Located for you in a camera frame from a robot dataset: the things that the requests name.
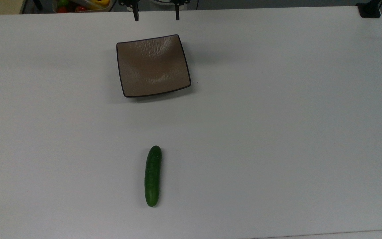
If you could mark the green cucumber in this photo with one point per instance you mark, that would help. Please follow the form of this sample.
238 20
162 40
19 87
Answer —
153 176

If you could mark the basket of toy produce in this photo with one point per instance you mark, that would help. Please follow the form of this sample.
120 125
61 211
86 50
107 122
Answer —
81 6

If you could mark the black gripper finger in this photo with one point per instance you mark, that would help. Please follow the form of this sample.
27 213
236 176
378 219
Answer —
136 15
177 13

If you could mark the black table clamp mount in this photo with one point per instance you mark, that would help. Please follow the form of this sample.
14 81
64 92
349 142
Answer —
369 10

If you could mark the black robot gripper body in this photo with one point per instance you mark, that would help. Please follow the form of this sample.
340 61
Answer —
126 2

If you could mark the square brown ceramic plate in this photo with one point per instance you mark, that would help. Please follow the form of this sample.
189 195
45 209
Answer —
153 65

